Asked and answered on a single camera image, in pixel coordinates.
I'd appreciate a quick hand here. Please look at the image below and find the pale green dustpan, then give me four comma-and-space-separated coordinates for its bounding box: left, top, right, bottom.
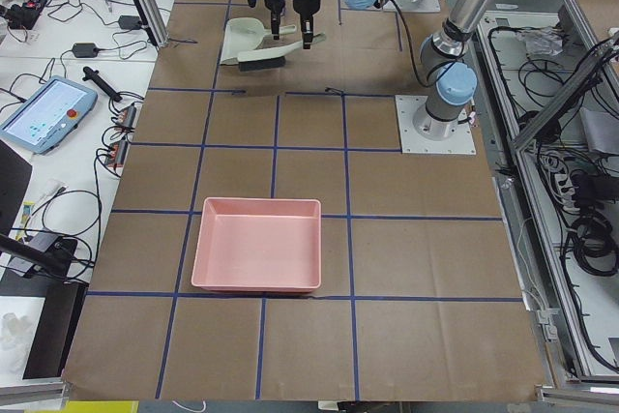
220, 17, 273, 65

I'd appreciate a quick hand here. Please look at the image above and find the black power adapter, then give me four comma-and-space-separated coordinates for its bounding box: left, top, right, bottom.
71, 43, 103, 58
118, 15, 142, 31

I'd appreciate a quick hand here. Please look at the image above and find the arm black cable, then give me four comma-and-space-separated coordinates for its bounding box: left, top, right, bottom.
386, 0, 436, 90

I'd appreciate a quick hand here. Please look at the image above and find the blue teach pendant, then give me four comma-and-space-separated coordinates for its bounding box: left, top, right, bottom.
1, 76, 98, 155

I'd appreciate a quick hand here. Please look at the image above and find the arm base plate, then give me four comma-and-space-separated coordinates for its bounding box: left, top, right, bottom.
395, 95, 477, 156

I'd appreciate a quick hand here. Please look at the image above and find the pink plastic bin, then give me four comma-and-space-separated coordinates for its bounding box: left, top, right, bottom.
191, 197, 322, 293

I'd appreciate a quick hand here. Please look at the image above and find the black handle tool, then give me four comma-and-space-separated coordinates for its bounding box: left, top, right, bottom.
82, 66, 123, 103

